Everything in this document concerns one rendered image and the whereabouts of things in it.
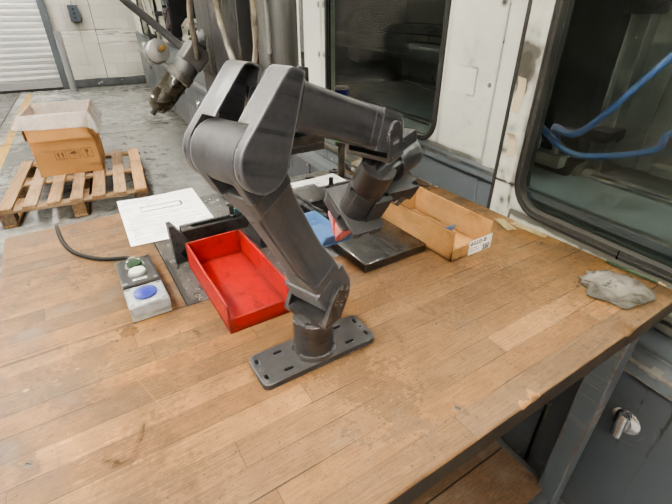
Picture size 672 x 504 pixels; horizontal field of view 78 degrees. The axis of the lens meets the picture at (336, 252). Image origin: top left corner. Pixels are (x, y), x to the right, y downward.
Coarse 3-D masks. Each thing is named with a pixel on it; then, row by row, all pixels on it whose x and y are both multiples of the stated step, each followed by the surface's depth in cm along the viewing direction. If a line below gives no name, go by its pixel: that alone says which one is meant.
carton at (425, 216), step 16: (416, 192) 110; (432, 192) 106; (400, 208) 100; (416, 208) 112; (432, 208) 107; (448, 208) 102; (464, 208) 98; (400, 224) 101; (416, 224) 96; (432, 224) 92; (448, 224) 103; (464, 224) 99; (480, 224) 95; (432, 240) 93; (448, 240) 89; (464, 240) 97; (480, 240) 93; (448, 256) 90; (464, 256) 92
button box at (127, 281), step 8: (56, 224) 106; (56, 232) 100; (80, 256) 91; (88, 256) 90; (96, 256) 90; (120, 256) 90; (128, 256) 89; (144, 256) 86; (120, 264) 84; (144, 264) 84; (152, 264) 84; (120, 272) 81; (128, 272) 81; (144, 272) 81; (152, 272) 81; (120, 280) 79; (128, 280) 79; (136, 280) 79; (144, 280) 79; (152, 280) 79; (128, 288) 77
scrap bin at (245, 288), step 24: (216, 240) 88; (240, 240) 91; (192, 264) 84; (216, 264) 88; (240, 264) 88; (264, 264) 81; (216, 288) 71; (240, 288) 81; (264, 288) 81; (288, 288) 73; (240, 312) 74; (264, 312) 72
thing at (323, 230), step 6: (306, 216) 88; (312, 216) 89; (318, 216) 89; (318, 222) 86; (324, 222) 86; (318, 228) 84; (324, 228) 84; (330, 228) 84; (318, 234) 82; (324, 234) 82; (330, 234) 82; (324, 240) 77; (330, 240) 78; (342, 240) 80; (324, 246) 78
